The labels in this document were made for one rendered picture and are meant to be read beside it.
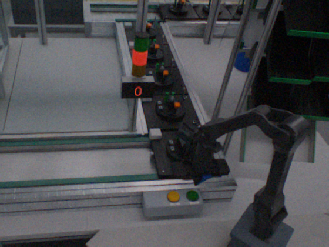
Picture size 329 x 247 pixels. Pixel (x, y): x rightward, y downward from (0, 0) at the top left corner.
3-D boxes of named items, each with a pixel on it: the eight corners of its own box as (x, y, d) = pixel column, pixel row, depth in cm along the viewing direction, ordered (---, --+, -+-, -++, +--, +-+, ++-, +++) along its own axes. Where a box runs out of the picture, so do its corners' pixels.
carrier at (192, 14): (198, 21, 235) (202, 2, 226) (164, 20, 232) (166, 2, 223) (190, 6, 252) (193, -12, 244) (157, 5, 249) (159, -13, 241)
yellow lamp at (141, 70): (145, 77, 125) (147, 66, 121) (132, 77, 124) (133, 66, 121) (144, 70, 128) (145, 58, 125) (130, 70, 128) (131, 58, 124)
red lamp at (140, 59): (147, 65, 121) (148, 53, 118) (133, 65, 121) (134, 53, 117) (145, 57, 125) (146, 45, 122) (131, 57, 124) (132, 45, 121)
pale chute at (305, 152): (308, 163, 137) (314, 163, 133) (275, 160, 137) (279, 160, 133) (312, 92, 139) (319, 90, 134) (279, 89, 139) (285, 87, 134)
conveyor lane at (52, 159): (214, 190, 140) (220, 173, 134) (-4, 203, 129) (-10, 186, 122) (195, 140, 161) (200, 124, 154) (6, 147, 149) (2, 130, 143)
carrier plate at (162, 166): (219, 176, 134) (221, 172, 133) (158, 179, 131) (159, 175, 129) (202, 133, 152) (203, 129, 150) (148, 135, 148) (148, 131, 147)
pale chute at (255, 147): (272, 164, 135) (277, 165, 131) (238, 162, 135) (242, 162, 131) (277, 93, 137) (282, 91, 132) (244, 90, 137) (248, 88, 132)
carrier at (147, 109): (201, 131, 153) (208, 109, 144) (147, 133, 149) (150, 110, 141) (188, 97, 170) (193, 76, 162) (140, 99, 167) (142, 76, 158)
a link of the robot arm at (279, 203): (313, 119, 81) (288, 108, 85) (297, 132, 78) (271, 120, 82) (282, 212, 100) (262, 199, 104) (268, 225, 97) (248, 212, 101)
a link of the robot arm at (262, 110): (309, 128, 84) (289, 89, 83) (291, 142, 79) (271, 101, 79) (224, 149, 109) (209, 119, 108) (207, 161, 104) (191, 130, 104)
